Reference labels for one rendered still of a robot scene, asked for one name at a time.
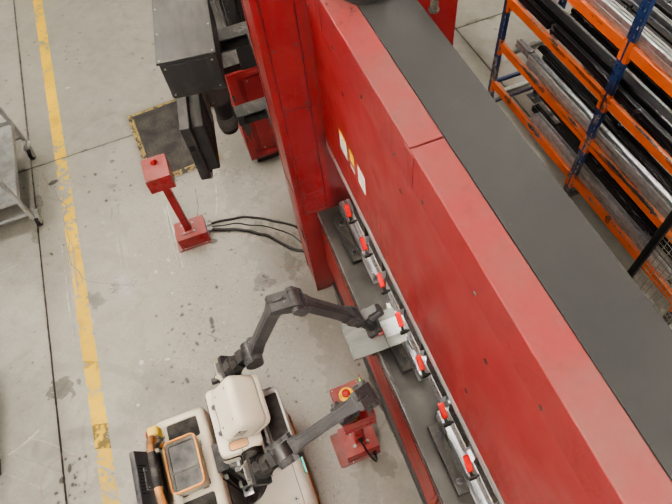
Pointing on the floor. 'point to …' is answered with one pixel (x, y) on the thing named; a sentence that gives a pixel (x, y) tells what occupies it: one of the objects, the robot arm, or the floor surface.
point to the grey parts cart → (10, 194)
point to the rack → (596, 105)
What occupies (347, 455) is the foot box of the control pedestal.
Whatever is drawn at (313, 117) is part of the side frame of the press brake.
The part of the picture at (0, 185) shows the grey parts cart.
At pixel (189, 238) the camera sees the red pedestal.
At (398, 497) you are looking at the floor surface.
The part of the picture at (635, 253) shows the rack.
